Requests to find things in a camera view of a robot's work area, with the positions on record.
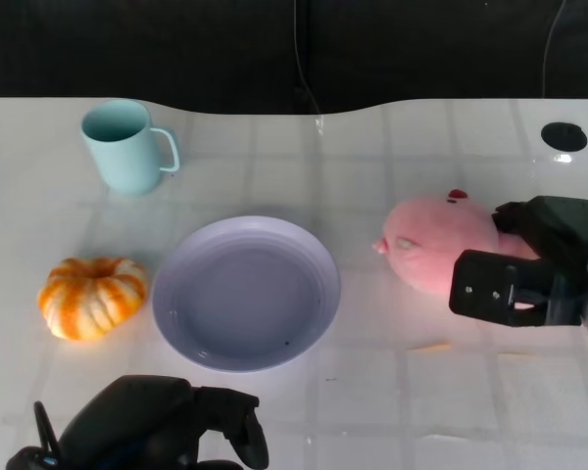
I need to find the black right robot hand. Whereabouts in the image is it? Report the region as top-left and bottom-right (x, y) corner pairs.
(448, 195), (588, 328)

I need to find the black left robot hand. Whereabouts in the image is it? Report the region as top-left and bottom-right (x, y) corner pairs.
(53, 374), (270, 470)

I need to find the pink plush doll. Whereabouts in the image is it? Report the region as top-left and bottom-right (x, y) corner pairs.
(371, 189), (540, 298)

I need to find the lavender round plate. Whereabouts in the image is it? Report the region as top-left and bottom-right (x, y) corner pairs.
(151, 215), (342, 376)

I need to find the black table grommet hole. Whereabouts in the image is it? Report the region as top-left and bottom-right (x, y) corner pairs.
(540, 121), (588, 152)

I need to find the orange white striped pumpkin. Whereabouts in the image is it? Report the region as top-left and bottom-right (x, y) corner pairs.
(37, 257), (149, 342)

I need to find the light blue mug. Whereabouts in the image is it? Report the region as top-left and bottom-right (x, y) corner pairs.
(80, 99), (181, 196)

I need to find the black backdrop cloth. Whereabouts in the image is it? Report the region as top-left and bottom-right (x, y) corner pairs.
(0, 0), (588, 117)

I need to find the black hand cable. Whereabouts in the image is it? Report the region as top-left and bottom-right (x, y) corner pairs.
(32, 400), (61, 454)

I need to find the thin grey hanging cable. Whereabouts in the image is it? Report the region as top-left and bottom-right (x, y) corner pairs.
(292, 0), (323, 118)
(542, 0), (568, 102)

